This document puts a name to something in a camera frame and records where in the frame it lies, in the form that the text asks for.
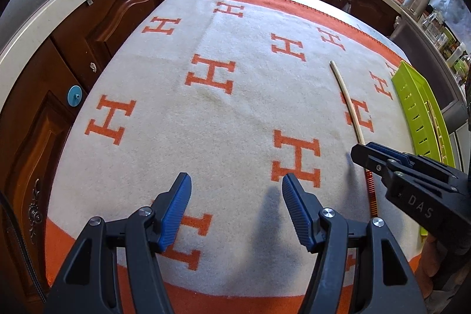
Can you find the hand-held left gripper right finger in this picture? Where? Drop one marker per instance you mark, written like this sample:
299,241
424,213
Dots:
298,214

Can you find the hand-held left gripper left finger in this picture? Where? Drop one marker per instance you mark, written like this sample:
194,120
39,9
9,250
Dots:
176,211

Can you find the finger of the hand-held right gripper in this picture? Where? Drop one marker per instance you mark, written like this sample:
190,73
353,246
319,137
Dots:
364,154
390,151

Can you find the light chopstick with red end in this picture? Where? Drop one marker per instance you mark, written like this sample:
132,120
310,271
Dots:
439,132
349,104

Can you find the green plastic utensil tray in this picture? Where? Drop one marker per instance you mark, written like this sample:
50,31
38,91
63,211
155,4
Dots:
408,93

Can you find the person's right hand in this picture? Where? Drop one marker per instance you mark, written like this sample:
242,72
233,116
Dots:
428,270

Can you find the grey cabinet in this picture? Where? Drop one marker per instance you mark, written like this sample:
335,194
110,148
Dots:
423,60

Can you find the cream orange letter-print blanket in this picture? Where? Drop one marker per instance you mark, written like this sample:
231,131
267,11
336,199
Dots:
239,108

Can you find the glass jar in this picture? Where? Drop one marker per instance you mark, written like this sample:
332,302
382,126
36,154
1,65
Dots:
430,25

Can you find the blue suction hook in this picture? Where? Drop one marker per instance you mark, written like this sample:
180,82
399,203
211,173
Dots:
74,95

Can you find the white kitchen countertop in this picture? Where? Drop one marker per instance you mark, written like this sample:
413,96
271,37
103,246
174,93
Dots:
44,30

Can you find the grey wall poster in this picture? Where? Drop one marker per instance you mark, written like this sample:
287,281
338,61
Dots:
447,1

